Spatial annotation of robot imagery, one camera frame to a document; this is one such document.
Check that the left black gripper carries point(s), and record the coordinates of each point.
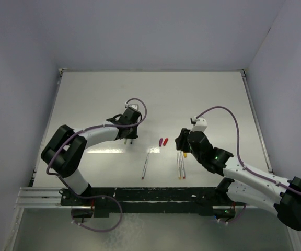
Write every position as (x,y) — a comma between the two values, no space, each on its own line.
(133,135)

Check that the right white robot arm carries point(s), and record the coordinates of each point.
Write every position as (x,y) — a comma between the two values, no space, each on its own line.
(243,183)

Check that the left aluminium rail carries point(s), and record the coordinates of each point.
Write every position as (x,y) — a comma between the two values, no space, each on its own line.
(38,197)

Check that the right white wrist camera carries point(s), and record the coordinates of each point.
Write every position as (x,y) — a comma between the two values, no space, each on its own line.
(199,124)

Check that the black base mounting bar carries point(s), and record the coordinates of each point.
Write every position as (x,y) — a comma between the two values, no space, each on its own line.
(101,202)

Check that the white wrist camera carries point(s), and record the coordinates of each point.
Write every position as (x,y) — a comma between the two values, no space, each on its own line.
(199,124)
(133,106)

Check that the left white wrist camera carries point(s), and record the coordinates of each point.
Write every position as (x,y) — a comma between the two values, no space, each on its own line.
(133,106)

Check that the purple marker pen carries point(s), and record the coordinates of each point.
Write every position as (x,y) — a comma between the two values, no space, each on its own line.
(145,166)

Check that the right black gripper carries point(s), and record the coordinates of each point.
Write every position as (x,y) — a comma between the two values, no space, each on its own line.
(181,141)

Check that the yellow marker pen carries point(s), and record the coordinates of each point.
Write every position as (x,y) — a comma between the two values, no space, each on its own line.
(179,166)

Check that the red pen cap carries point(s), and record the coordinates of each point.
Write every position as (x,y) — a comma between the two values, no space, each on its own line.
(165,141)

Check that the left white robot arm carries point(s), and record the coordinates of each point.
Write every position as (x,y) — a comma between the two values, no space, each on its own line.
(65,149)

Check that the red marker pen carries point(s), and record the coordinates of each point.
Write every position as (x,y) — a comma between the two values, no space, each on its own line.
(182,166)

